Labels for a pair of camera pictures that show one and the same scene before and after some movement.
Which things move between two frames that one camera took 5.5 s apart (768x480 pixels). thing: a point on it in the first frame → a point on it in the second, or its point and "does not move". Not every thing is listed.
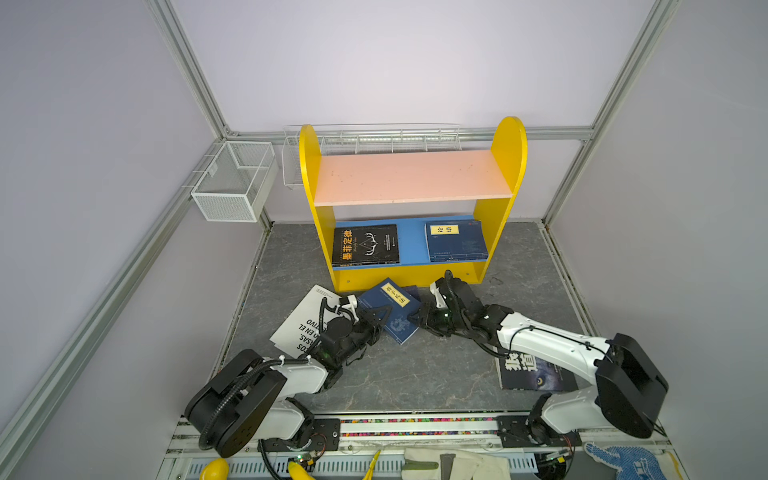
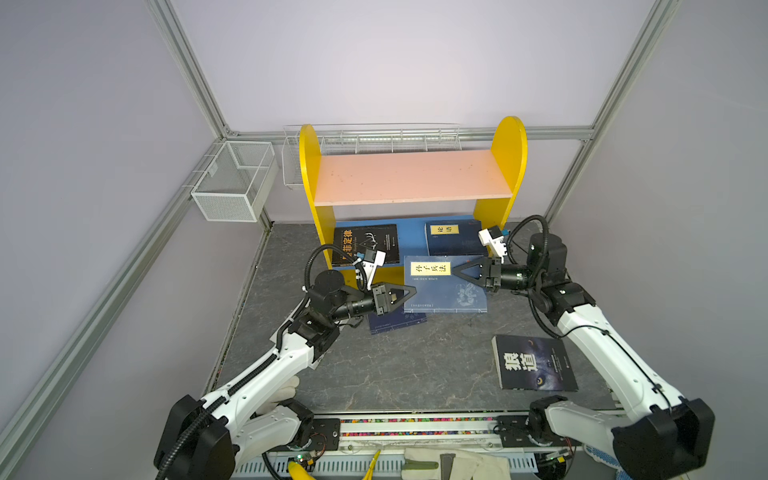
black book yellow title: x=365 y=245 does not move
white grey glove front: x=441 y=464 does not move
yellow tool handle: x=298 y=472 does not move
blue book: x=397 y=322 → x=438 y=289
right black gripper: x=425 y=319 → x=489 y=272
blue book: x=456 y=241 does not move
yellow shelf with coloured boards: x=410 y=216 does not move
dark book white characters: x=525 y=372 does not move
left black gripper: x=369 y=315 → x=381 y=297
